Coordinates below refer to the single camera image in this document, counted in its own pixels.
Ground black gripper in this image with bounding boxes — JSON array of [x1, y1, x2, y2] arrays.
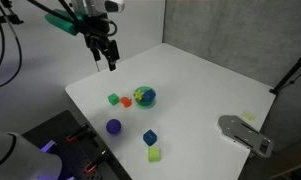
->
[[77, 13, 121, 72]]

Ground yellow microbe shaped toy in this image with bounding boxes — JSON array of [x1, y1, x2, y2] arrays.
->
[[133, 89, 145, 101]]

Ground orange toy figure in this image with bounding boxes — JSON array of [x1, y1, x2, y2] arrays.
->
[[119, 96, 133, 109]]

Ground blue toy block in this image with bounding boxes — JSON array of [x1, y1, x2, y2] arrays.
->
[[142, 89, 156, 103]]

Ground green bowl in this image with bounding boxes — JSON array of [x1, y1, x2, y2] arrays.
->
[[133, 85, 157, 108]]

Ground purple bumpy ball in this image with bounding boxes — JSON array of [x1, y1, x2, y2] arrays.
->
[[105, 118, 122, 136]]

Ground black red toggle clamp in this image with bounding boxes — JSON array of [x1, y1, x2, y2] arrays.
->
[[65, 123, 98, 144], [84, 149, 111, 174]]

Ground dark blue cube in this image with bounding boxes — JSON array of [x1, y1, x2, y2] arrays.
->
[[142, 129, 158, 147]]

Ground black perforated base board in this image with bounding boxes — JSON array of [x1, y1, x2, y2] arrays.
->
[[21, 109, 133, 180]]

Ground lime green cube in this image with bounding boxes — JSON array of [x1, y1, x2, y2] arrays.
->
[[147, 145, 161, 163]]

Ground grey metal mounting plate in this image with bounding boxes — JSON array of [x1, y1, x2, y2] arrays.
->
[[217, 114, 274, 158]]

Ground yellow sticky note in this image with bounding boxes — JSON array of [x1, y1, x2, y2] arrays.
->
[[240, 110, 257, 122]]

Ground black stand pole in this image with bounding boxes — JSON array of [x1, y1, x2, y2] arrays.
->
[[269, 48, 301, 96]]

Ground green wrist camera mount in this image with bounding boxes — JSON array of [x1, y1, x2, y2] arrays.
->
[[44, 9, 83, 37]]

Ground black camera bracket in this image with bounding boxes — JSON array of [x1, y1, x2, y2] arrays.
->
[[0, 0, 25, 26]]

